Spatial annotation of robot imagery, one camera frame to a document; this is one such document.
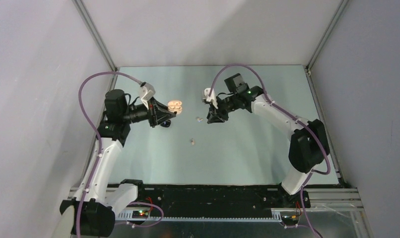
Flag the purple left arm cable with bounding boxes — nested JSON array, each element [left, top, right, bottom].
[[75, 71, 164, 238]]

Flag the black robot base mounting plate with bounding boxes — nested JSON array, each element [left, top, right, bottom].
[[136, 184, 311, 216]]

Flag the left aluminium frame post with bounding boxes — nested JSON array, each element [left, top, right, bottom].
[[72, 0, 117, 71]]

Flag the left green circuit board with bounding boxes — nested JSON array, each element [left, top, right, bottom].
[[132, 210, 149, 219]]

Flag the beige square earbud case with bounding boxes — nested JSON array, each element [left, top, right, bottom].
[[167, 100, 183, 115]]

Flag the white slotted cable duct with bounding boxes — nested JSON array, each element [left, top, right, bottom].
[[116, 210, 282, 222]]

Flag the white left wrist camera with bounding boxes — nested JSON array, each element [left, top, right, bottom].
[[138, 82, 155, 109]]

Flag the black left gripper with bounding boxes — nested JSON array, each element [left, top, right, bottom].
[[122, 96, 175, 127]]

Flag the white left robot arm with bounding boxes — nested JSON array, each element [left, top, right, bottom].
[[60, 86, 183, 238]]

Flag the green circuit board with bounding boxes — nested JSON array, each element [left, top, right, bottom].
[[282, 215, 301, 222], [132, 210, 149, 219]]

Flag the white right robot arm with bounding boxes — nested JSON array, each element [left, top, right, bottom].
[[202, 73, 331, 207]]

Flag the right aluminium frame post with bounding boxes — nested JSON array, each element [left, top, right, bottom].
[[305, 0, 350, 75]]

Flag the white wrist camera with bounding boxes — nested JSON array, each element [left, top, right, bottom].
[[138, 82, 155, 109], [202, 88, 218, 109]]

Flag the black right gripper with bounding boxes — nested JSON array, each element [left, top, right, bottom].
[[207, 94, 239, 124]]

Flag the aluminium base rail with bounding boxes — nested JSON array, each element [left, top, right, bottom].
[[305, 188, 364, 212]]

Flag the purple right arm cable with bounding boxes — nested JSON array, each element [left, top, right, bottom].
[[208, 63, 332, 238]]

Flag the black glossy earbud charging case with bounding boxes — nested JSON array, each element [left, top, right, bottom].
[[161, 120, 171, 128]]

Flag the aluminium frame post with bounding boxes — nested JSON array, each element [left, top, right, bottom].
[[305, 0, 350, 75], [72, 0, 117, 71]]

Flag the right green circuit board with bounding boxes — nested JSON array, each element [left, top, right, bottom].
[[282, 215, 301, 222]]

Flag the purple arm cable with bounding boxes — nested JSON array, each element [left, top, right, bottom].
[[208, 63, 332, 238], [75, 71, 164, 238]]

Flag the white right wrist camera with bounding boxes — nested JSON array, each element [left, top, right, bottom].
[[202, 88, 218, 109]]

